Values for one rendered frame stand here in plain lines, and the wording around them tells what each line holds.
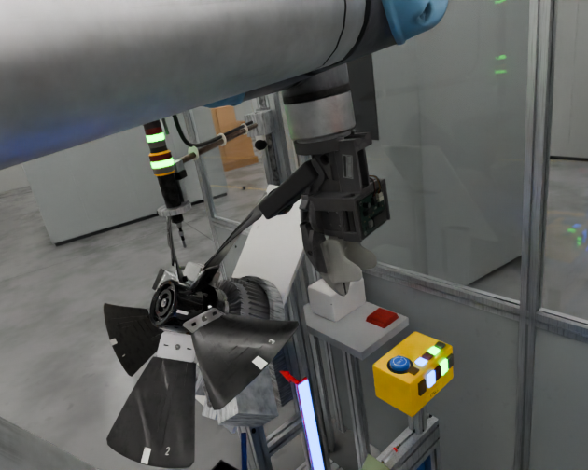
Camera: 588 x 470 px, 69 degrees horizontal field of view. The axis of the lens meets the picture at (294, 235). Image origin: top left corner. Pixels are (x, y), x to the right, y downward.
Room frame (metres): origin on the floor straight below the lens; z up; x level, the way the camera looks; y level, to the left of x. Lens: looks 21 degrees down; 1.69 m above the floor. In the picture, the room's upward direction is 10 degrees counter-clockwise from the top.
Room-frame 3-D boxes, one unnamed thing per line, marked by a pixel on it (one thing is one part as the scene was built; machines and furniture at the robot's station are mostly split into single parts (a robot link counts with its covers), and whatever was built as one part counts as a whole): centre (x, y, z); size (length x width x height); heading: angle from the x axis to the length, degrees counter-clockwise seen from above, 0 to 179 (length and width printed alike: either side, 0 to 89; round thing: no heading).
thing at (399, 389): (0.78, -0.21, 1.02); 0.16 x 0.10 x 0.11; 127
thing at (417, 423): (0.78, -0.21, 0.92); 0.03 x 0.03 x 0.12; 37
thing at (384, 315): (1.25, -0.25, 0.87); 0.08 x 0.08 x 0.02; 38
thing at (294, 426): (1.13, 0.15, 0.56); 0.19 x 0.04 x 0.04; 127
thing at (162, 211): (0.90, 0.24, 1.50); 0.09 x 0.07 x 0.10; 162
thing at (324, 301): (1.39, -0.11, 0.91); 0.17 x 0.16 x 0.11; 127
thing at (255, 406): (0.87, 0.19, 0.98); 0.20 x 0.16 x 0.20; 127
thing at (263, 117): (1.49, 0.05, 1.55); 0.10 x 0.07 x 0.08; 162
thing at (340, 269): (0.49, -0.05, 1.45); 0.06 x 0.03 x 0.09; 47
